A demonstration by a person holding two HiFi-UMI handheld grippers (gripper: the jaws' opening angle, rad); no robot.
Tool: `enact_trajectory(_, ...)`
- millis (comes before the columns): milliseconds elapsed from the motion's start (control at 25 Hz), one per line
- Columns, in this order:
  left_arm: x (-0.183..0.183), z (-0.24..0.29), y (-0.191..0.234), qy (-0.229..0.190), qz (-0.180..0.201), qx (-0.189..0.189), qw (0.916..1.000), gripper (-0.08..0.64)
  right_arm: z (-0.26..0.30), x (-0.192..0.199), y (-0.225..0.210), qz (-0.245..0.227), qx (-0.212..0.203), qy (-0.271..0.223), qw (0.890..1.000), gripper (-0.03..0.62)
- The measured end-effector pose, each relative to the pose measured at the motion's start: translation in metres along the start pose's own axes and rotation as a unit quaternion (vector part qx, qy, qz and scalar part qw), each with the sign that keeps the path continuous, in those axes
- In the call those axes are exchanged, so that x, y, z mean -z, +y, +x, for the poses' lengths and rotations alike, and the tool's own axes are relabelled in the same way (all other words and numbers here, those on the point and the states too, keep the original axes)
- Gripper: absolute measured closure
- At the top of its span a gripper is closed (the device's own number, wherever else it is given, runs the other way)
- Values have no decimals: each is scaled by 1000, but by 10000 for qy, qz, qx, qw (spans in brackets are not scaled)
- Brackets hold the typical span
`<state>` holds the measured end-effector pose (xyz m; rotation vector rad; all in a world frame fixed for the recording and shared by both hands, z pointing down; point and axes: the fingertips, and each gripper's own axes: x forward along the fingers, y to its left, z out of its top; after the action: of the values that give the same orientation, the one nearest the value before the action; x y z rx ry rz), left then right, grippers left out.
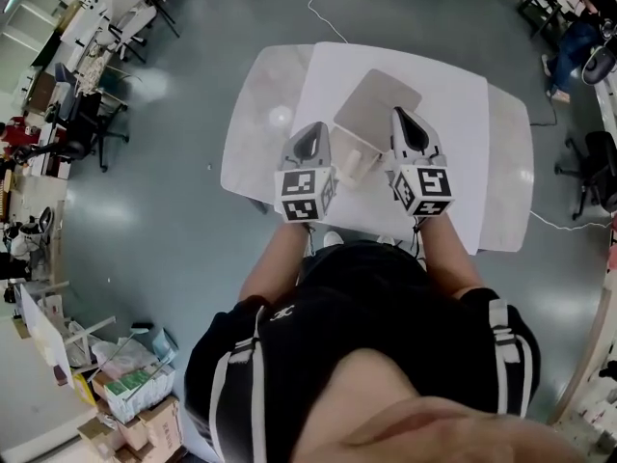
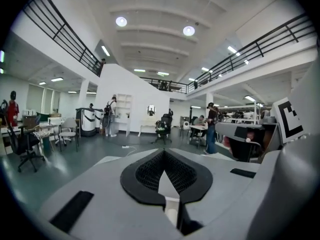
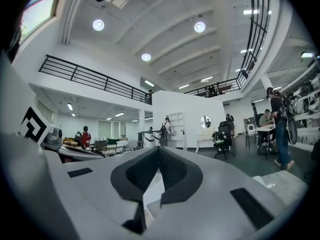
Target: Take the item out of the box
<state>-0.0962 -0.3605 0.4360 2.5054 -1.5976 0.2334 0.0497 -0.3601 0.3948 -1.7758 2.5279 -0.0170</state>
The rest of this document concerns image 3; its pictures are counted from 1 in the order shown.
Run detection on white desk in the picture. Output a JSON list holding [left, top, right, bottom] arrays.
[[254, 123, 277, 157]]

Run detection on round wall mirror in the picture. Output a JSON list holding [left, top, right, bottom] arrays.
[[200, 115, 212, 129]]

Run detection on white capsule backpack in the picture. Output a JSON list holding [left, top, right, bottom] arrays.
[[246, 123, 258, 137]]

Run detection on white display shelf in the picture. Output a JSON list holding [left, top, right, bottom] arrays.
[[282, 58, 320, 150]]

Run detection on white wall shelf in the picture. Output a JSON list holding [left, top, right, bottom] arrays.
[[169, 111, 185, 141]]

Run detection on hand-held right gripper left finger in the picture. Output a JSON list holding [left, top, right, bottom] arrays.
[[61, 145, 160, 240]]

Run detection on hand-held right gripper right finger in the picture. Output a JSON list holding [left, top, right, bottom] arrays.
[[144, 145, 298, 240]]

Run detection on black balcony railing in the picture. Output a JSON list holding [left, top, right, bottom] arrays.
[[38, 54, 153, 106], [184, 0, 273, 99]]

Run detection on black office chair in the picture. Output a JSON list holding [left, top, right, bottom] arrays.
[[212, 120, 236, 161]]

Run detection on white table mat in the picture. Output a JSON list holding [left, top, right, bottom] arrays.
[[142, 171, 166, 221]]

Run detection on large black-framed window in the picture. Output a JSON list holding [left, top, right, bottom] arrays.
[[18, 0, 60, 45]]

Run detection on white console table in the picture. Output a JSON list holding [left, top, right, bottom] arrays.
[[196, 132, 216, 154]]

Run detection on black backpack green trim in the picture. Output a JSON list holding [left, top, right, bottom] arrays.
[[212, 131, 227, 145]]

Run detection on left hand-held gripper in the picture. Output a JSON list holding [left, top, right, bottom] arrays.
[[0, 52, 105, 160]]

